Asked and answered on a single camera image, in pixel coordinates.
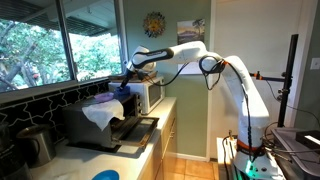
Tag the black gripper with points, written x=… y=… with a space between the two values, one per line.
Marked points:
x=127 y=76

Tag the blue mug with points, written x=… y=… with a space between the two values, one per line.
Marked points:
x=121 y=93

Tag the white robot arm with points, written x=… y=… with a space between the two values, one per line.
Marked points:
x=253 y=115

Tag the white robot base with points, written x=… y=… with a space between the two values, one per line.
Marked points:
x=262 y=168

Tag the wooden tray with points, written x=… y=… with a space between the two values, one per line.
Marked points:
x=136 y=78

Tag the white microwave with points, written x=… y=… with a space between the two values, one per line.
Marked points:
x=149 y=93

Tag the purple plastic bowl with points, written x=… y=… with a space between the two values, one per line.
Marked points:
x=104 y=97

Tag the white cloth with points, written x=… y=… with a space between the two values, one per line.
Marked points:
x=102 y=113

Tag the black toaster oven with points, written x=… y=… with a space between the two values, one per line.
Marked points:
x=134 y=130

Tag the wooden kitchen cabinet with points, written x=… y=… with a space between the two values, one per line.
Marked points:
x=160 y=164

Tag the blue plate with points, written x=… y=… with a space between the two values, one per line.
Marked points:
x=107 y=175

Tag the stainless steel pot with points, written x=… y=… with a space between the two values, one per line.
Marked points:
x=36 y=145

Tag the colourful sun wall decoration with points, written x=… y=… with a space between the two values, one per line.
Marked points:
x=154 y=24

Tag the landscape picture on wall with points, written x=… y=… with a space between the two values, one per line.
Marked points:
x=192 y=30

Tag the black camera stand pole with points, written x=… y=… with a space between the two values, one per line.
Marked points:
x=287 y=79

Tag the white light switch plate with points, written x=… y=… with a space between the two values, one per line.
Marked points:
x=315 y=64

